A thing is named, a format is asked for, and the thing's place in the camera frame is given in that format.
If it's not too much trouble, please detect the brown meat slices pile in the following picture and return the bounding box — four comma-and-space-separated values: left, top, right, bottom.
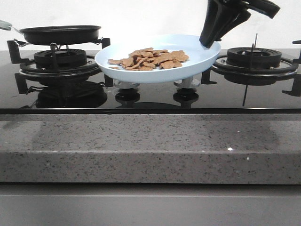
108, 48, 189, 71

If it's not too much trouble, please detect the black glass gas hob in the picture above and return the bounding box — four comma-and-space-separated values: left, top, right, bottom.
0, 51, 301, 114

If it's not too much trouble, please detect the silver stove knob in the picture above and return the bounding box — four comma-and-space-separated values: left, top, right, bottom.
114, 80, 140, 89
174, 76, 200, 89

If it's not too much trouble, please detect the metal wire pan support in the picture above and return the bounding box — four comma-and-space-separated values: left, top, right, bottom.
10, 37, 111, 49

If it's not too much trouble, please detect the black left gas burner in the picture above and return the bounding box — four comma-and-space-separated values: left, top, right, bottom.
34, 49, 87, 68

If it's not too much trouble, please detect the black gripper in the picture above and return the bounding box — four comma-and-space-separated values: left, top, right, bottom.
199, 0, 280, 48

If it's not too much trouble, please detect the silver left stove knob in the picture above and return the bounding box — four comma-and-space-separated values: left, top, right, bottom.
114, 80, 140, 89

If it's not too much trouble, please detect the black pot grate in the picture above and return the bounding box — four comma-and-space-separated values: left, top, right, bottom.
201, 35, 301, 86
7, 40, 102, 80

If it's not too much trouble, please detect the silver right stove knob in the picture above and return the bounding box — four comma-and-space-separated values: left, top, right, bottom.
174, 76, 200, 89

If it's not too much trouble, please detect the black gas burner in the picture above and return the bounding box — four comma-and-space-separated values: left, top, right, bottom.
226, 47, 282, 69
34, 49, 87, 68

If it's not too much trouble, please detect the black right pot grate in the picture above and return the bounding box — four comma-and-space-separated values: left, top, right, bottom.
201, 35, 301, 86

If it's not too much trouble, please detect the grey cabinet front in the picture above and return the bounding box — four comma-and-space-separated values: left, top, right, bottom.
0, 184, 301, 226

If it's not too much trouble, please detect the light blue plate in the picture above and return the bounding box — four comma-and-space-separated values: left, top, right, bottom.
95, 34, 221, 83

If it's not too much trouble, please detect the black left pot grate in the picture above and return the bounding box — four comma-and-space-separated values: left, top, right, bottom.
7, 40, 102, 80

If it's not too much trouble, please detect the black frying pan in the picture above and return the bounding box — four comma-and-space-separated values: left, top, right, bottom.
0, 20, 101, 46

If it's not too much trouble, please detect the black right gas burner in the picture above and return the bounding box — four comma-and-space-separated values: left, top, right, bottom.
226, 47, 282, 69

